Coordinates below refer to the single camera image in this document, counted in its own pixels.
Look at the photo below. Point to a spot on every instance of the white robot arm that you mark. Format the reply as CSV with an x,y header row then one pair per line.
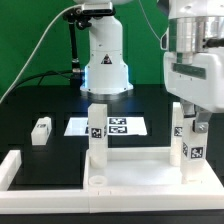
x,y
195,26

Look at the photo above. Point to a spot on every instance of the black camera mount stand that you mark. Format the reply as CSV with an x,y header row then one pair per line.
x,y
76,20

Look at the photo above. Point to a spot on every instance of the white desk top tray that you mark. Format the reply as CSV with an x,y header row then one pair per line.
x,y
134,167

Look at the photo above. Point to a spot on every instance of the white U-shaped frame fence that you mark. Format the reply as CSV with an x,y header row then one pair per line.
x,y
106,199

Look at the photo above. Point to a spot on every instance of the grey camera on stand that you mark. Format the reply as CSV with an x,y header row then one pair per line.
x,y
97,9

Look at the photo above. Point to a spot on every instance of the fiducial marker sheet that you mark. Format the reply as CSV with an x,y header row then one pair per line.
x,y
116,126

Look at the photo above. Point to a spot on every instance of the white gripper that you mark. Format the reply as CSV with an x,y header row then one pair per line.
x,y
201,83

